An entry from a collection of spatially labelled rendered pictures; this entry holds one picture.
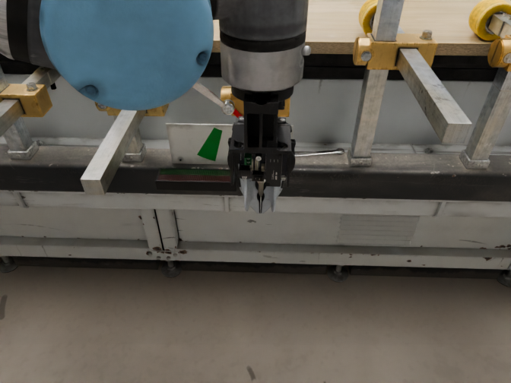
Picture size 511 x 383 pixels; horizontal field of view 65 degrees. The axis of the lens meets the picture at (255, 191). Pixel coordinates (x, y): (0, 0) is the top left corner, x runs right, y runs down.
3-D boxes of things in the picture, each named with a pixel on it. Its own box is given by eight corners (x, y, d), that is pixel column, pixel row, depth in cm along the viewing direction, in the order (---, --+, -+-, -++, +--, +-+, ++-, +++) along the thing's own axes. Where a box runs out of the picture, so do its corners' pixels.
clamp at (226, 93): (289, 117, 79) (290, 93, 76) (221, 116, 80) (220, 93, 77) (288, 104, 84) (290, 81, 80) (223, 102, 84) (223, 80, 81)
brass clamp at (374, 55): (431, 72, 72) (439, 44, 69) (356, 71, 72) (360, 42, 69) (421, 58, 77) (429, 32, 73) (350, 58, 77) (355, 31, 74)
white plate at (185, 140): (290, 166, 87) (293, 126, 80) (172, 164, 88) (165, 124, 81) (290, 165, 87) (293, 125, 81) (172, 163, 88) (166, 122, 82)
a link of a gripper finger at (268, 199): (259, 234, 56) (260, 182, 50) (260, 206, 60) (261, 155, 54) (281, 235, 56) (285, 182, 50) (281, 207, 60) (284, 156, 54)
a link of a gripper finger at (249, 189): (236, 233, 56) (235, 181, 50) (239, 206, 60) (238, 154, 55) (259, 234, 56) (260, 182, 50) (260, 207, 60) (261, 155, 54)
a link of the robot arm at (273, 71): (223, 23, 46) (309, 25, 45) (226, 65, 49) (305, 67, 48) (214, 52, 39) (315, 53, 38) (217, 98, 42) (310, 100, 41)
